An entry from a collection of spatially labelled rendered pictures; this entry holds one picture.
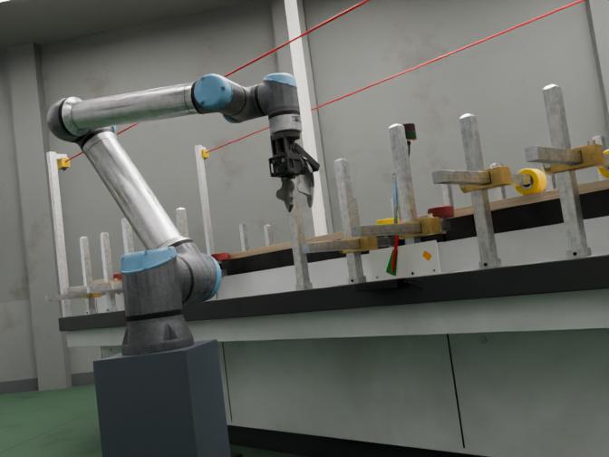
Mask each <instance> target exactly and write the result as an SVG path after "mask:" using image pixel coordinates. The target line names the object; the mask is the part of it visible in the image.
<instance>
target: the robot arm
mask: <svg viewBox="0 0 609 457"><path fill-rule="evenodd" d="M263 82H264V83H260V84H257V85H254V86H250V87H247V88H245V87H243V86H241V85H239V84H237V83H233V82H231V81H229V80H228V79H227V78H225V77H224V76H221V75H218V74H207V75H204V76H203V77H201V78H200V79H199V80H198V81H195V82H193V83H184V84H179V85H173V86H168V87H162V88H157V89H151V90H146V91H140V92H129V93H124V94H118V95H113V96H107V97H101V98H96V99H90V100H85V101H82V100H81V99H79V98H77V97H69V98H64V99H61V100H60V101H58V102H56V103H55V104H53V105H52V106H51V108H50V110H49V112H48V114H47V124H48V127H49V129H50V131H51V132H52V134H53V135H54V136H56V137H57V138H59V139H61V140H63V141H69V142H73V143H77V144H78V145H79V147H80V148H81V150H82V152H83V154H84V155H85V156H87V158H88V160H89V161H90V163H91V164H92V166H93V167H94V169H95V170H96V172H97V173H98V175H99V176H100V178H101V180H102V182H103V183H104V185H105V186H106V188H107V189H108V191H109V192H110V194H111V195H112V197H113V198H114V200H115V201H116V203H117V205H118V206H119V208H120V209H121V211H122V213H123V214H124V216H125V218H126V219H127V220H128V221H129V223H130V225H131V227H132V228H133V230H134V231H135V233H136V234H137V236H138V237H139V239H140V241H141V243H142V244H143V246H144V247H145V249H146V250H144V251H139V252H133V253H128V254H124V255H123V256H122V257H121V280H122V288H123V296H124V305H125V314H126V323H127V326H126V330H125V334H124V337H123V341H122V345H121V354H122V355H144V354H151V353H157V352H163V351H169V350H174V349H179V348H183V347H187V346H191V345H194V339H193V335H192V334H191V332H190V330H189V327H188V325H187V323H186V321H185V319H184V317H183V310H182V306H186V305H192V304H200V303H202V302H204V301H207V300H209V299H210V298H212V297H213V296H214V295H215V294H216V293H217V291H218V289H219V286H220V283H221V269H220V266H219V264H218V263H217V261H216V260H215V259H214V258H213V257H211V256H210V255H208V254H205V253H200V251H199V250H198V248H197V246H196V245H195V243H194V242H193V240H192V239H191V238H183V237H182V236H181V235H180V233H179V231H178V230H177V228H176V227H175V225H174V224H173V222H172V221H171V219H170V218H169V216H168V214H167V213H166V211H165V210H164V208H162V206H161V205H160V203H159V201H158V200H157V198H156V197H155V195H154V194H153V192H152V191H151V189H150V187H149V186H148V184H147V183H146V181H145V180H144V179H143V178H142V176H141V175H140V173H139V171H138V170H137V168H136V166H135V165H134V163H133V162H132V160H131V158H130V157H129V155H128V154H127V152H126V151H125V150H124V149H123V147H122V146H121V144H120V142H119V141H118V139H117V137H116V132H115V131H116V126H117V125H124V124H131V123H137V122H149V121H156V120H162V119H168V118H175V117H181V116H188V115H194V114H207V113H213V112H220V113H222V115H223V116H224V118H225V119H226V120H227V121H228V122H230V123H241V122H245V121H249V120H253V119H256V118H260V117H264V116H267V115H268V120H269V127H270V134H271V136H270V140H271V147H272V154H273V157H272V158H269V159H268V161H269V169H270V176H271V177H278V178H281V181H282V186H281V188H280V189H279V190H277V191H276V193H275V196H276V197H277V198H278V199H280V200H283V201H284V202H285V206H286V209H287V211H288V212H291V210H292V208H293V206H294V205H293V198H294V196H293V191H294V188H295V184H294V183H293V182H292V180H291V179H295V177H296V176H298V179H299V184H298V185H297V186H296V187H297V190H298V191H299V192H300V193H303V194H305V195H306V197H307V202H308V205H309V208H311V207H312V206H313V201H314V172H316V171H319V168H320V164H319V163H318V162H317V161H316V160H315V159H314V158H313V157H312V156H310V155H309V154H308V153H307V152H306V151H305V150H304V149H303V148H302V147H301V146H300V145H299V144H298V143H295V141H297V140H299V139H300V133H301V132H302V131H303V127H302V121H301V114H300V107H299V100H298V93H297V89H298V88H297V86H296V81H295V77H294V76H293V75H291V74H288V73H271V74H269V75H266V76H265V77H264V79H263ZM271 164H273V170H274V173H272V170H271Z"/></svg>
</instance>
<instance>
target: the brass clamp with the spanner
mask: <svg viewBox="0 0 609 457"><path fill-rule="evenodd" d="M416 222H420V227H421V232H420V233H414V234H402V235H399V239H405V238H415V237H423V236H428V235H434V234H440V233H441V232H440V220H439V217H432V218H425V219H416V220H412V221H407V222H402V223H416Z"/></svg>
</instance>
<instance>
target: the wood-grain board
mask: <svg viewBox="0 0 609 457"><path fill-rule="evenodd" d="M577 187H578V192H579V194H584V193H589V192H594V191H599V190H608V189H609V179H605V180H597V181H592V182H587V183H583V184H578V185H577ZM551 199H560V196H559V190H558V189H555V190H547V191H542V192H538V193H533V194H528V195H523V196H518V197H514V198H509V199H501V200H496V201H491V202H490V203H489V206H490V211H492V210H497V209H506V208H511V207H516V206H521V205H526V204H531V203H536V202H540V201H546V200H551ZM453 212H454V217H451V218H446V219H453V218H457V217H463V216H468V215H472V214H474V213H473V208H472V206H468V207H464V208H459V209H454V210H453ZM342 238H344V237H343V231H341V232H336V233H332V234H327V235H322V236H318V237H313V238H305V239H304V243H311V242H323V241H332V240H337V239H342ZM289 248H292V241H290V242H286V243H281V244H276V245H272V246H267V247H262V248H254V249H249V250H245V251H240V252H236V253H231V254H228V260H230V259H235V258H244V257H249V256H254V255H259V254H264V253H269V252H274V251H278V250H284V249H289ZM103 283H104V279H99V280H94V281H92V284H93V285H99V284H103Z"/></svg>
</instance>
